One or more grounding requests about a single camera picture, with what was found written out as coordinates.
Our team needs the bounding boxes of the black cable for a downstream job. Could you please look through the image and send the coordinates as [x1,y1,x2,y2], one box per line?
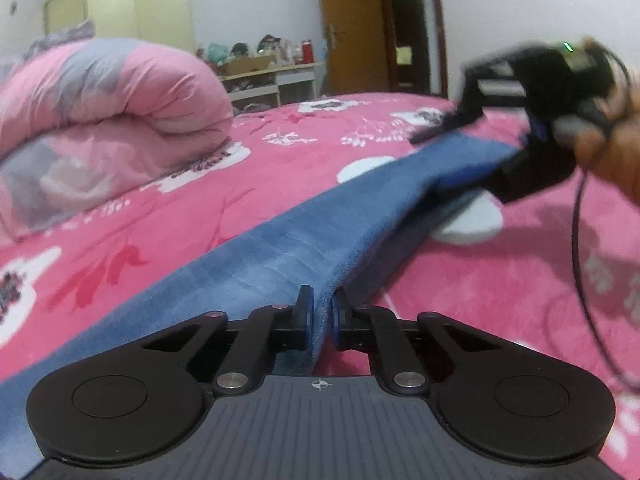
[572,45,640,391]

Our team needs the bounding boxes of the pale yellow wardrobe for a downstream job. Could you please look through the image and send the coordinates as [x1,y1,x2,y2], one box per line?
[42,0,196,53]

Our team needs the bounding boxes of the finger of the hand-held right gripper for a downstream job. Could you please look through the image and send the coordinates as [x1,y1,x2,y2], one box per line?
[435,150,526,197]
[410,47,526,145]

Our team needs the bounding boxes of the person's right hand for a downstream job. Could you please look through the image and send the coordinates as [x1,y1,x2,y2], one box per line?
[572,67,640,191]

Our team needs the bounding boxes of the pink grey floral duvet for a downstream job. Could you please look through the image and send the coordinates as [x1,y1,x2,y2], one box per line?
[0,22,234,246]

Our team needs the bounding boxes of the pink floral bed blanket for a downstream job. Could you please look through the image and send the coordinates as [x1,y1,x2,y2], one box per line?
[0,92,640,480]

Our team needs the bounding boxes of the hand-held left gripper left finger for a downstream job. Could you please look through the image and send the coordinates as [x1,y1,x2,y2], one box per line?
[142,285,316,395]

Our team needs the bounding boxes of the brown wooden door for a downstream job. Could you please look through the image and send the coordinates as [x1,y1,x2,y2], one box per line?
[315,0,396,98]

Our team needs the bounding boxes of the cardboard box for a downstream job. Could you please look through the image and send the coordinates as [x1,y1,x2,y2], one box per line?
[222,55,276,76]

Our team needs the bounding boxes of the white desk with shelves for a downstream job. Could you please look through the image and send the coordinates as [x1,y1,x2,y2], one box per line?
[220,62,326,108]

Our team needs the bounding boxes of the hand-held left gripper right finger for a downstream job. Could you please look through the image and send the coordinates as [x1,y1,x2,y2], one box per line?
[331,290,501,395]

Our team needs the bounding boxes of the wooden door frame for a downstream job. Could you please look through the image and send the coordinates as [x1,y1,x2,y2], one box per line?
[382,0,448,97]

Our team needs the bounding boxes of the blue denim jeans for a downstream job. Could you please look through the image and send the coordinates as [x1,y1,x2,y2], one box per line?
[0,132,523,476]

